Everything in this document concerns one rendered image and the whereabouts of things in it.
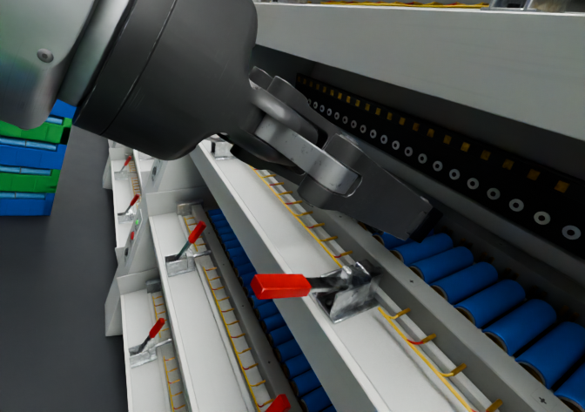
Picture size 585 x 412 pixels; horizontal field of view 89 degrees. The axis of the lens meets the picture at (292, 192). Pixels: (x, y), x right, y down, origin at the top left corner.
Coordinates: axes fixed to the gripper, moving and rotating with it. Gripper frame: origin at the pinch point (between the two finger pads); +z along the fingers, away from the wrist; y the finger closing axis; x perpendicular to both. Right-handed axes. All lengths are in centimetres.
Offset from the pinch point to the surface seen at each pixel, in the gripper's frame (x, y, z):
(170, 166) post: -18.1, -39.5, -3.0
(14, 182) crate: -54, -82, -23
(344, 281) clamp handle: -6.0, 3.0, -3.4
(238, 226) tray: -11.5, -11.2, -3.1
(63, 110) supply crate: -30, -85, -20
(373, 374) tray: -8.3, 8.0, -3.1
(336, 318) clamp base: -8.2, 4.2, -3.3
